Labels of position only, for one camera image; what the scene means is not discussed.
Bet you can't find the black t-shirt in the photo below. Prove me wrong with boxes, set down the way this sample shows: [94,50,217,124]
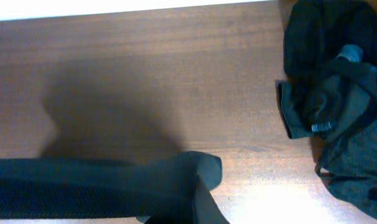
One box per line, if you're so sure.
[0,151,226,223]

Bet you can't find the black clothes pile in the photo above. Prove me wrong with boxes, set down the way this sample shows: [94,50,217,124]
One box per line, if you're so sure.
[278,1,377,219]

